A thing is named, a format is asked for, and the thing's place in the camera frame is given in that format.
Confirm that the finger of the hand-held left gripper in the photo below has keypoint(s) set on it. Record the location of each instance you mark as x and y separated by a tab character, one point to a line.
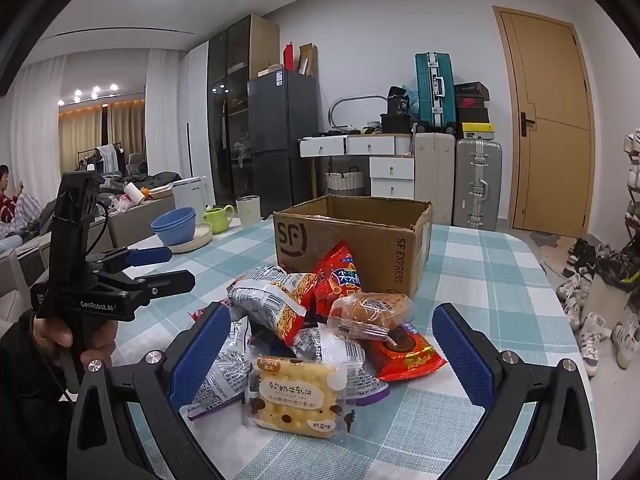
165	282
150	256

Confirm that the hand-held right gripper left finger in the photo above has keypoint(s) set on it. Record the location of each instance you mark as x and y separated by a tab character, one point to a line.
200	355

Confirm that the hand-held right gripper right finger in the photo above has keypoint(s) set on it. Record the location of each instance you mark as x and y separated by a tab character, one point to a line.
462	355

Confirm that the white purple snack packet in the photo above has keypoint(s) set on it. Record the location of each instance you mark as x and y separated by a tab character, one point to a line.
225	365
350	365

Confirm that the red cookie packet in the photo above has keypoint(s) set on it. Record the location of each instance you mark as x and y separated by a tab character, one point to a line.
410	355

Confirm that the white orange noodle snack packet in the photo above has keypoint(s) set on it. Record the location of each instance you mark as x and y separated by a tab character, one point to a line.
270	300

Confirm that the clear bread packet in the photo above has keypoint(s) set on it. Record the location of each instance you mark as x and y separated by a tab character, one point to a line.
370	310

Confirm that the yellow biscuit packet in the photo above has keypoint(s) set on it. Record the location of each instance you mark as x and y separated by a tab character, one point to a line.
295	395

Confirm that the brown cardboard box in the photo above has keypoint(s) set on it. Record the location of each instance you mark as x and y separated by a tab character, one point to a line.
300	245

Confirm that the red chips bag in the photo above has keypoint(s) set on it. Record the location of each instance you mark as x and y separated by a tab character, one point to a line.
340	270

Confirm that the person's left forearm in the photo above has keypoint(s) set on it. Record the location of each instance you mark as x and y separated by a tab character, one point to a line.
25	410

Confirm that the person's left hand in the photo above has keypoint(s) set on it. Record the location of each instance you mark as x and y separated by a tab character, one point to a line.
50	335

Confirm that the blue bowl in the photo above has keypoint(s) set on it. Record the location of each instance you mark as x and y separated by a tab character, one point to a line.
175	238
172	217

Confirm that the grey ottoman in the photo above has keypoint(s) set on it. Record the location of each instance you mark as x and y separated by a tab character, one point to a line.
135	225

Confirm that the grey sofa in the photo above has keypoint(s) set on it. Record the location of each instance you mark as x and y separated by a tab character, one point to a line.
30	260

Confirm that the cream plate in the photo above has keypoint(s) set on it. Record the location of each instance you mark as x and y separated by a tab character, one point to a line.
197	240

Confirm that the white paper roll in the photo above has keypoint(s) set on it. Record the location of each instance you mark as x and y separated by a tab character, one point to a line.
134	194

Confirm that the white electric kettle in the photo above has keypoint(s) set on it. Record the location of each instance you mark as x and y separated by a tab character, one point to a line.
190	195

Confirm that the dark jacket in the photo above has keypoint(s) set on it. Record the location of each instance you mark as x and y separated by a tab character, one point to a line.
155	180

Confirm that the green mug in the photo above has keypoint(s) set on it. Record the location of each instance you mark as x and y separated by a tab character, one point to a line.
217	220

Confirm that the clothes rack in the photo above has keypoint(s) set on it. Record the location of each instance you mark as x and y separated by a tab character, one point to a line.
105	157

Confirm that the beige curtain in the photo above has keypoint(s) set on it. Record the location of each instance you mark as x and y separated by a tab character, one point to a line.
75	135

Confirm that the white cup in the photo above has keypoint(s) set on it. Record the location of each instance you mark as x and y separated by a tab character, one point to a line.
248	210

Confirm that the white curtain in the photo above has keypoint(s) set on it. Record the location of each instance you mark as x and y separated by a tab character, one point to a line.
165	110
37	125

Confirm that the pile of shoes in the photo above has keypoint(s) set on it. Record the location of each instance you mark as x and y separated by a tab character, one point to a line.
590	330

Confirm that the grey doormat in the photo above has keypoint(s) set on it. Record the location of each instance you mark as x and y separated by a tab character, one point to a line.
547	240

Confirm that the white wardrobe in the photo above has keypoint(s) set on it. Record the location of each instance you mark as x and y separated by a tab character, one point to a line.
197	110

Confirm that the dark glass cabinet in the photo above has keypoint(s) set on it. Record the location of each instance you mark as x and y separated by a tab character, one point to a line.
230	110

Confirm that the silver suitcase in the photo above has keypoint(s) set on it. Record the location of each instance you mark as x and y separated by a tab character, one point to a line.
477	185

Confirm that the beige suitcase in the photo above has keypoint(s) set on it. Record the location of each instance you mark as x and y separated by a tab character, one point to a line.
434	180

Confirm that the dark grey refrigerator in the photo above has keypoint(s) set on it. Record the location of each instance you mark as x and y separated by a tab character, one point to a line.
282	130

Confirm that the woven basket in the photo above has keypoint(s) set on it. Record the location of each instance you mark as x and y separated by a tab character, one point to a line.
344	182

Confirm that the flat cardboard box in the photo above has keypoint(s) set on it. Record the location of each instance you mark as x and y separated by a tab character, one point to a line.
270	69

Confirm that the yellow black shoe box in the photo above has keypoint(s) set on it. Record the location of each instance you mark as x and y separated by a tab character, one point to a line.
477	131

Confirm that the white desk with drawers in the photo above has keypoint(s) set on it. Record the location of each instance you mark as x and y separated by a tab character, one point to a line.
370	146

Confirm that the oval mirror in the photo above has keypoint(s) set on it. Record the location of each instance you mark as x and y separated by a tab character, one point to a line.
332	110

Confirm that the plain black shoe box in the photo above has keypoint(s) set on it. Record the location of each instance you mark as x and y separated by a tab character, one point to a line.
473	115

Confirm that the shoe rack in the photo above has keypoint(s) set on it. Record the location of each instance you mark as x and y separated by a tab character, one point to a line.
634	185

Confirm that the black storage box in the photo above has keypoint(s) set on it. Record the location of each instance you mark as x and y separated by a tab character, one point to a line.
395	122

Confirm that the tall open cardboard box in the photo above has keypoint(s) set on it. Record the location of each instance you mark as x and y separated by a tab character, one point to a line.
307	60

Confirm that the red black shoe box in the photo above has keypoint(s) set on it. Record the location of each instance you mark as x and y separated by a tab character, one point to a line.
470	102

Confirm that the wooden door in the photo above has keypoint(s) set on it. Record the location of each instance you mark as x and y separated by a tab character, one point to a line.
550	110

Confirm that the blue plastic bag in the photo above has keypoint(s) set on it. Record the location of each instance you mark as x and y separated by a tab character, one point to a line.
412	97

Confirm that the black bag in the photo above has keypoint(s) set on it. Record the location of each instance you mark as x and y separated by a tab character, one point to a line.
398	100

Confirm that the teal suitcase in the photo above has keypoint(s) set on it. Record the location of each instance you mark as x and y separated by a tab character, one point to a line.
435	90

